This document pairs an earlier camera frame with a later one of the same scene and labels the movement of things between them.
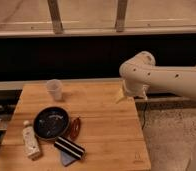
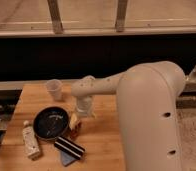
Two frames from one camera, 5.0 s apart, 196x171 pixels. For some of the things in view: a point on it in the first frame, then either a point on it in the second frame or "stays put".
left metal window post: (56, 17) stays put
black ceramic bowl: (51, 123) stays put
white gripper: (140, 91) to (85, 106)
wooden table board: (86, 130) stays put
